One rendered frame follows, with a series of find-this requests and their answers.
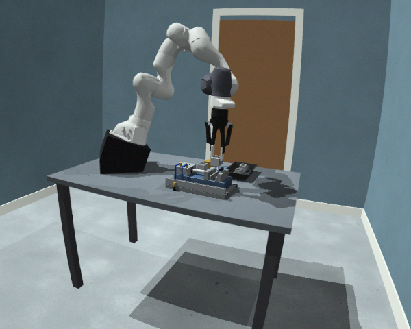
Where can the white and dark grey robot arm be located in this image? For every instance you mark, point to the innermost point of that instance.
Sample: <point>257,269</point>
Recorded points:
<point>220,83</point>

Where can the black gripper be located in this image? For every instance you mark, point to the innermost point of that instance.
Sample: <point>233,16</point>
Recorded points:
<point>218,123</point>

